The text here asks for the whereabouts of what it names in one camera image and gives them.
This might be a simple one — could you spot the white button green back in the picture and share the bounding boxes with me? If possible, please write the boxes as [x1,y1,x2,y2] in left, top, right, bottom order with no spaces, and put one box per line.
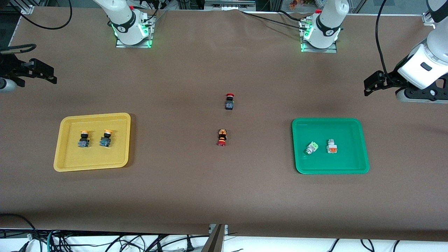
[303,141,319,156]

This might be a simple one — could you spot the green plastic tray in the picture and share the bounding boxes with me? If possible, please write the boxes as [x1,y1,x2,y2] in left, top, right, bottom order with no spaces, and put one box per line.
[292,118,370,174]

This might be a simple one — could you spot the yellow plastic tray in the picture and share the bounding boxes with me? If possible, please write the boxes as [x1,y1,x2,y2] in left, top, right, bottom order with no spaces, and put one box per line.
[53,112,131,172]

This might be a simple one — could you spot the grey metal box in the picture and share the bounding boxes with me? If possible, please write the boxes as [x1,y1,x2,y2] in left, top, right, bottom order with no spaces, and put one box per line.
[204,0,257,12]

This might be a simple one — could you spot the brown table cover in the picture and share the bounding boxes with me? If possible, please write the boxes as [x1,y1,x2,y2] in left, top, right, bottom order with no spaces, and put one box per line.
[0,7,448,242]

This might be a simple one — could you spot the metal profile under table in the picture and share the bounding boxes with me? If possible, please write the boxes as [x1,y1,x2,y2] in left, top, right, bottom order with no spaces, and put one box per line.
[201,224,229,252]

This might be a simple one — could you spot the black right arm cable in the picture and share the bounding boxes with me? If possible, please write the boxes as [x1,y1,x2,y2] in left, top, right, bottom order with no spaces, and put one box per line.
[0,0,73,55]

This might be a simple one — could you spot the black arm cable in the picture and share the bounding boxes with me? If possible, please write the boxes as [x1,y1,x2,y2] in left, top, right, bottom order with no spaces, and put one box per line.
[376,0,398,79]
[0,0,73,55]

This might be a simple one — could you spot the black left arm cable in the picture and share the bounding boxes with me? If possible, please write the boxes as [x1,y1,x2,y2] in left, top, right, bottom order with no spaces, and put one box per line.
[376,0,398,79]

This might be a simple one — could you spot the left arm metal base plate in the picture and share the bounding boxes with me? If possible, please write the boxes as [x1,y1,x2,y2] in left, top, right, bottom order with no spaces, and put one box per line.
[300,19,338,54]

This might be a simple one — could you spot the short black table cable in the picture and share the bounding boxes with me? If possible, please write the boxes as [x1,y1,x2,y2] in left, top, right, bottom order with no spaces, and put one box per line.
[278,10,307,21]

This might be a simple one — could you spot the long black table cable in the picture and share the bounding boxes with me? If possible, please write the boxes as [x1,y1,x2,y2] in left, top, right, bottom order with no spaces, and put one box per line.
[239,10,306,28]

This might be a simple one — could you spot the black base cables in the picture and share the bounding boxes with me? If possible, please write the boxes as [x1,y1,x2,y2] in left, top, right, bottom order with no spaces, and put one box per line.
[138,0,168,27]

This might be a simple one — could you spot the black looped floor cable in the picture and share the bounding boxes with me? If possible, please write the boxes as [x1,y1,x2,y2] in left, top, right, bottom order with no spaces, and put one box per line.
[0,213,40,245]

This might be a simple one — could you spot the teal floor cable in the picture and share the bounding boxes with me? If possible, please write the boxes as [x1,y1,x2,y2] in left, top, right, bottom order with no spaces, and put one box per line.
[46,229,57,252]

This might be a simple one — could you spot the black floor cable tangle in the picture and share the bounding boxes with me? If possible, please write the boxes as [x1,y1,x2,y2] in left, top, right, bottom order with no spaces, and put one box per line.
[52,233,210,252]

